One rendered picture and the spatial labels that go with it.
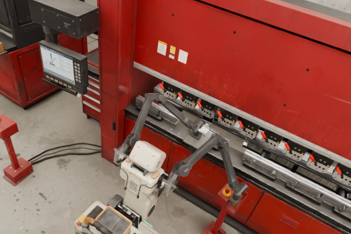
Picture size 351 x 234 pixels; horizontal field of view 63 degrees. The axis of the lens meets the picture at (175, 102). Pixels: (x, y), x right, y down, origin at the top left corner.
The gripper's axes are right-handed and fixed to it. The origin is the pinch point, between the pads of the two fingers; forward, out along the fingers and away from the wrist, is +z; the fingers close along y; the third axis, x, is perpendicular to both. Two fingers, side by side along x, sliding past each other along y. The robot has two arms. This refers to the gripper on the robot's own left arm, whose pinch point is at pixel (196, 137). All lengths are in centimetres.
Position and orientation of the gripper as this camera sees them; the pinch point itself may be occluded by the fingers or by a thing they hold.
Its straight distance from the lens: 260.5
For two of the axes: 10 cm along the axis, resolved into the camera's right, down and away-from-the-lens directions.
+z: 1.3, 4.4, 8.9
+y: -8.4, -4.3, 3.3
